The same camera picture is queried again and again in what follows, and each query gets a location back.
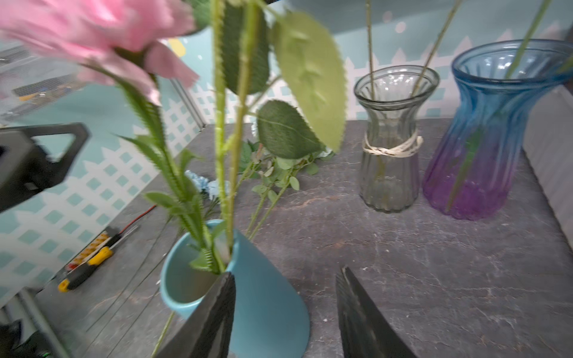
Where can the double blue carnation stem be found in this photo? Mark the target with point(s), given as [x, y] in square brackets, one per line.
[215, 188]

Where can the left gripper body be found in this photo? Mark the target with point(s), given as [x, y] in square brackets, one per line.
[18, 165]

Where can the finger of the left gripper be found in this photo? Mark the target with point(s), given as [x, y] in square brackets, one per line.
[50, 152]

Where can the teal ceramic vase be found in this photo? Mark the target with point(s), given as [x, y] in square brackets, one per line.
[270, 318]

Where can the clear glass vase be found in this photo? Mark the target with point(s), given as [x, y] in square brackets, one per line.
[389, 176]

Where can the magenta rose stem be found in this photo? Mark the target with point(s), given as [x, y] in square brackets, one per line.
[281, 74]

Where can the pink carnation stem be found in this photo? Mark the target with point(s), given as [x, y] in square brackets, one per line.
[122, 43]

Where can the brown lid storage box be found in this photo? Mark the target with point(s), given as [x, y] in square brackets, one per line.
[548, 147]

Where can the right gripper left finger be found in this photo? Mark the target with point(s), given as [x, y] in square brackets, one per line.
[207, 332]

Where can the pale blue flower stem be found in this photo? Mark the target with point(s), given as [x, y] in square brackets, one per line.
[272, 175]

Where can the pink roses stem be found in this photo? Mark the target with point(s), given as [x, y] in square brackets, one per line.
[405, 32]

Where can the purple glass vase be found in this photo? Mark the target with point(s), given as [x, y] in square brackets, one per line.
[470, 175]

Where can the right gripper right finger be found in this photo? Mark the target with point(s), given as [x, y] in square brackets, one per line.
[364, 330]

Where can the white flower stem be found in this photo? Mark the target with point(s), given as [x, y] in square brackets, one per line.
[308, 165]

